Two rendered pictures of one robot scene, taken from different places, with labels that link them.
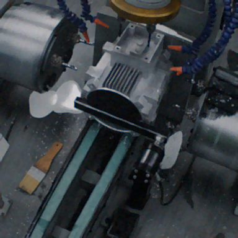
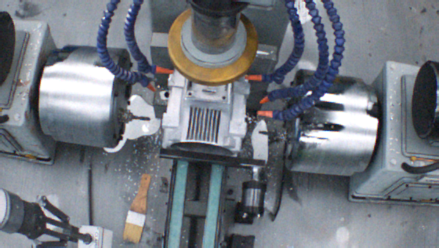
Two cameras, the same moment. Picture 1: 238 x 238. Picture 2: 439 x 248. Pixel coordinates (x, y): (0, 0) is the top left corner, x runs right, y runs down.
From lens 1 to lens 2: 53 cm
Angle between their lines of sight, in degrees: 19
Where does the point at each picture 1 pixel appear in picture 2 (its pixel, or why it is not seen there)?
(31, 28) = (85, 94)
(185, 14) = (249, 12)
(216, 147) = (321, 167)
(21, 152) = (111, 198)
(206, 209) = (317, 203)
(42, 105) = not seen: hidden behind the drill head
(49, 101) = not seen: hidden behind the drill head
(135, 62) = (212, 103)
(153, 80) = (233, 107)
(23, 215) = not seen: outside the picture
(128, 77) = (209, 119)
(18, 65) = (85, 136)
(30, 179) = (132, 227)
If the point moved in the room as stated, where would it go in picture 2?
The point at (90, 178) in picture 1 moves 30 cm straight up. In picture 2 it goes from (192, 209) to (193, 185)
